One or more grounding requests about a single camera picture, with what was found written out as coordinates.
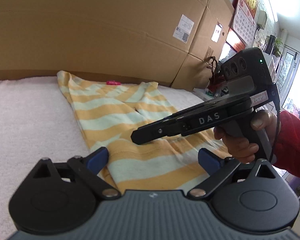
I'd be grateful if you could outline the orange white striped shirt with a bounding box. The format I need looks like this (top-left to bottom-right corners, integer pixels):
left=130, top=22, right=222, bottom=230
left=57, top=71, right=229, bottom=192

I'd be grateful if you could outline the red fleece right forearm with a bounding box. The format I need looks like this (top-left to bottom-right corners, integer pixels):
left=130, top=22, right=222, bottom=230
left=274, top=111, right=300, bottom=178

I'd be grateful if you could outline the person right hand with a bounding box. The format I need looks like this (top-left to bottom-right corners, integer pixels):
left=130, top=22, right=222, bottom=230
left=213, top=110, right=277, bottom=164

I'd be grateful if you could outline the white shelf unit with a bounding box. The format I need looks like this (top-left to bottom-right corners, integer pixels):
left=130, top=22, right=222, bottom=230
left=262, top=51, right=285, bottom=86

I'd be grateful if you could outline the red black feather decoration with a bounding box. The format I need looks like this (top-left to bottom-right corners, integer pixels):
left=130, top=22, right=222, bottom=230
left=205, top=56, right=225, bottom=94

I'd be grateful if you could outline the white side table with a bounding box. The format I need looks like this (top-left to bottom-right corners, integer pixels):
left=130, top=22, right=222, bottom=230
left=192, top=88, right=221, bottom=101

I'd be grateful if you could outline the glass door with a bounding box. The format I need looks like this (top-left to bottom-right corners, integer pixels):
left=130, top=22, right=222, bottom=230
left=276, top=45, right=300, bottom=116

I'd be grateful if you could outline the right cardboard box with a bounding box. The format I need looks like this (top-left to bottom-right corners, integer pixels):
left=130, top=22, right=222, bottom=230
left=171, top=0, right=234, bottom=91

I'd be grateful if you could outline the pink fleece towel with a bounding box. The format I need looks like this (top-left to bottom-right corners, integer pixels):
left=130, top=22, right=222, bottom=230
left=0, top=76, right=216, bottom=238

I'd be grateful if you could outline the white shipping label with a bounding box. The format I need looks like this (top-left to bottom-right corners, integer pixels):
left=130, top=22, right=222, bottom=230
left=173, top=15, right=194, bottom=43

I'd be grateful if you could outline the large cardboard box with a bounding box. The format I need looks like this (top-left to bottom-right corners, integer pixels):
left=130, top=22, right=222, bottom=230
left=0, top=0, right=208, bottom=84

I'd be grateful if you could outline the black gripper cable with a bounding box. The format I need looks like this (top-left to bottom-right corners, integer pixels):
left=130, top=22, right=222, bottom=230
left=267, top=83, right=282, bottom=165

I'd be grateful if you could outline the wall calendar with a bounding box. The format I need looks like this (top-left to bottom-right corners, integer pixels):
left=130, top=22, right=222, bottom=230
left=226, top=0, right=258, bottom=52

